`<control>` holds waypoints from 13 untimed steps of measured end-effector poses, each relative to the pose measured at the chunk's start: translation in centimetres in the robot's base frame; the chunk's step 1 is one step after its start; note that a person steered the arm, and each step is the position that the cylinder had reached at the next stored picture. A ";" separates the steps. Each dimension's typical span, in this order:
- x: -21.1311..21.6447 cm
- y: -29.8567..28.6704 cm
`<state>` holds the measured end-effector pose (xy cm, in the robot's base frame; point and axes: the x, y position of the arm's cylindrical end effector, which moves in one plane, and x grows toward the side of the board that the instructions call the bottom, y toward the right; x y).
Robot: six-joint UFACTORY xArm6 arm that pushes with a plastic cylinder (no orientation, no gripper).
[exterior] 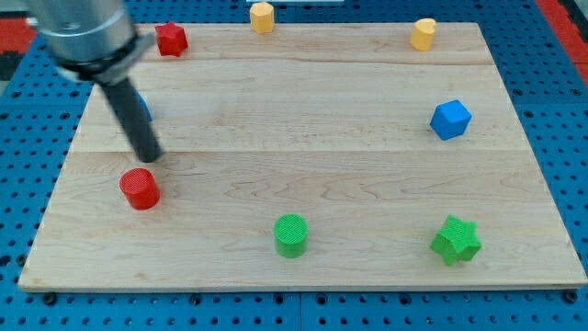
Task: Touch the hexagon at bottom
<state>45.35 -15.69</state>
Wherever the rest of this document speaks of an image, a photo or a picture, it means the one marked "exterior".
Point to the yellow hexagon block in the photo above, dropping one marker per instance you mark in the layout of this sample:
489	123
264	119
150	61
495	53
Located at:
262	17

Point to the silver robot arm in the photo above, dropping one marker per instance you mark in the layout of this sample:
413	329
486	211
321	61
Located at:
90	40

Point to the wooden board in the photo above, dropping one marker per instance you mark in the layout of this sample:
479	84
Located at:
327	121

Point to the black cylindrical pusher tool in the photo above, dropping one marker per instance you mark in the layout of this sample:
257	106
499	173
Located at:
132	120

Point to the red star block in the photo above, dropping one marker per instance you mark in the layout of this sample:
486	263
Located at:
171	39

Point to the green star block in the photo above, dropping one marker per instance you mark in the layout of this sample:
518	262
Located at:
456	241

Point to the blue cube block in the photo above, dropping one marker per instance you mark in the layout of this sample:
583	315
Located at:
450	120

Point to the yellow heart block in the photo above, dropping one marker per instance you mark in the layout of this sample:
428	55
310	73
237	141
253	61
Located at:
423	34

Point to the red cylinder block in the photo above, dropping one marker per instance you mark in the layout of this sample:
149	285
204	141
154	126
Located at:
139	188

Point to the green cylinder block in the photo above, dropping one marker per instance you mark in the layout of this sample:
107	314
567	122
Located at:
291	235

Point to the blue block behind tool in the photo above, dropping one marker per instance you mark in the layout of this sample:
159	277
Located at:
144	106

